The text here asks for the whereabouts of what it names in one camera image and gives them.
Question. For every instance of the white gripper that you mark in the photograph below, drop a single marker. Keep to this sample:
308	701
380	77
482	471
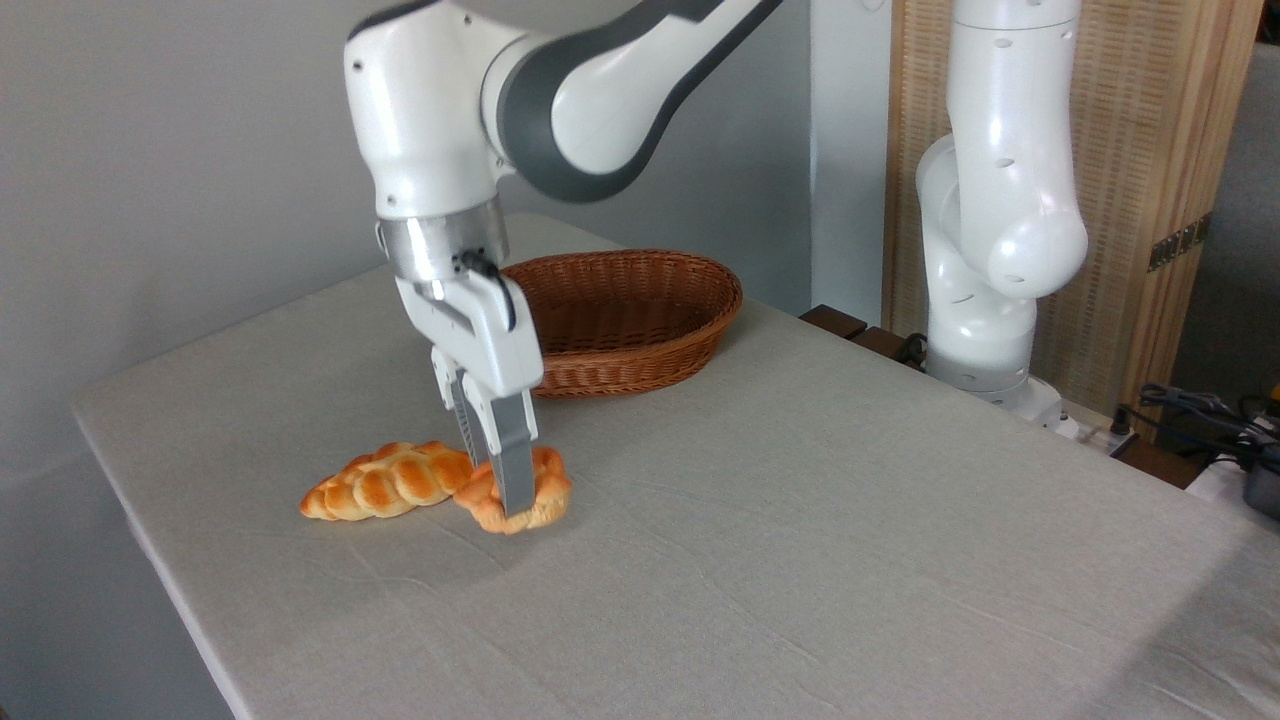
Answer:
490	340

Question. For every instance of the small round bread roll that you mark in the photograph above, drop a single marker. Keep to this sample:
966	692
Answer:
552	490

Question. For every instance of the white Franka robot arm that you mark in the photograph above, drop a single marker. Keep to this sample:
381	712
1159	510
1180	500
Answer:
430	120

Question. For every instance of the long braided bread loaf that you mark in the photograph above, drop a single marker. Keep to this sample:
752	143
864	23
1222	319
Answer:
390	482

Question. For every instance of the brown wicker basket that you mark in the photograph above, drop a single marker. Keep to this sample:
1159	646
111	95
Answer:
640	350

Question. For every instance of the light grey tablecloth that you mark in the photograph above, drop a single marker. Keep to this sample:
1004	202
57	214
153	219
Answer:
750	580

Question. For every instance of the dark brown wooden block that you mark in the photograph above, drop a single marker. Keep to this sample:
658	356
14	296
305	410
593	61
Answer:
833	321
885	343

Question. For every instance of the dark metal screen hinge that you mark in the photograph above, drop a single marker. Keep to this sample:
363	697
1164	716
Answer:
1180	242

